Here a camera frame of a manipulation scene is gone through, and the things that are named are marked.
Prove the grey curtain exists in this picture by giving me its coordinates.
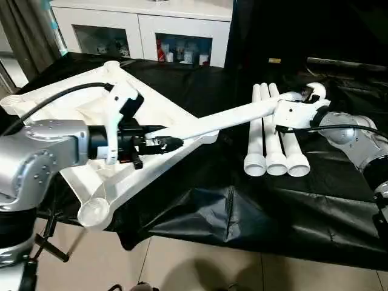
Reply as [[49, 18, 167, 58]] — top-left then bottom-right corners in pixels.
[[0, 0, 64, 82]]

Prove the white plastic table top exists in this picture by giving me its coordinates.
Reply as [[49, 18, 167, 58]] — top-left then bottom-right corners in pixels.
[[0, 60, 220, 229]]

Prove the black mat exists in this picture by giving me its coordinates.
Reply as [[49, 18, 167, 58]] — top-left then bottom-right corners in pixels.
[[0, 52, 388, 270]]

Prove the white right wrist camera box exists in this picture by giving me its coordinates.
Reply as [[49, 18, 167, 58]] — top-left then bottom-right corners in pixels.
[[274, 82, 332, 133]]

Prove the white cabinet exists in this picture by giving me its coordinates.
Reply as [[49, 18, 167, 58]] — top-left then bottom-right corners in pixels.
[[48, 0, 234, 67]]

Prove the white plastic table leg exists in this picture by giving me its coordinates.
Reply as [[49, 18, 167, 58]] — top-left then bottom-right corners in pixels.
[[144, 91, 304, 142], [269, 83, 311, 178], [260, 83, 289, 177], [243, 84, 268, 177]]

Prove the silver metal rail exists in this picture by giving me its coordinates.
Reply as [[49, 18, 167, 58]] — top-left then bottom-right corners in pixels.
[[308, 56, 388, 70]]

